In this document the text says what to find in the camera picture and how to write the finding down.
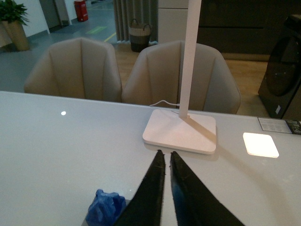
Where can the beige chair left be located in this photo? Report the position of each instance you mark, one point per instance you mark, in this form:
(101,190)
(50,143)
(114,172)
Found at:
(77,68)

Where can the red fire extinguisher box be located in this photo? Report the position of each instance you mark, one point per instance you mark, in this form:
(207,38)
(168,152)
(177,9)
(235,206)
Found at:
(81,10)

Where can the woven basket with handles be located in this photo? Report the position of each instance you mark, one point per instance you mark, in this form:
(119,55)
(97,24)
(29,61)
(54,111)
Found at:
(139,35)

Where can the beige chair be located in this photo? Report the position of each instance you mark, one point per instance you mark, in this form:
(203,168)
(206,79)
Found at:
(156,78)
(77,68)

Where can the dark washing machine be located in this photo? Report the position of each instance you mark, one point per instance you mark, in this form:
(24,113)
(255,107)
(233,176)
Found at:
(280,89)

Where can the potted green plant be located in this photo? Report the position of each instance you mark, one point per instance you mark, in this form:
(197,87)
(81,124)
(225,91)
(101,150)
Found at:
(13,18)

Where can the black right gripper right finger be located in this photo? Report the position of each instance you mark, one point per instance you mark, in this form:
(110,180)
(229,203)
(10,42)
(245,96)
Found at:
(194,204)

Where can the beige chair right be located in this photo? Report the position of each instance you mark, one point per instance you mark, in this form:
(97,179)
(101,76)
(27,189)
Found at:
(156,78)

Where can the black printed card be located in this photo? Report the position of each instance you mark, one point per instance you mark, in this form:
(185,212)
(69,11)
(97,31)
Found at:
(279,125)

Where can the white desk lamp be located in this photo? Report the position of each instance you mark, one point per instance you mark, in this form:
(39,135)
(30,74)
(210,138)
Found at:
(183,130)

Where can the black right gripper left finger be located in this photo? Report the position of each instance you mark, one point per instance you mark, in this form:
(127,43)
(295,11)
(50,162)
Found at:
(146,206)

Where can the blue part with handle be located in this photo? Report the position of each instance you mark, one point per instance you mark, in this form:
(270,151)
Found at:
(105,209)

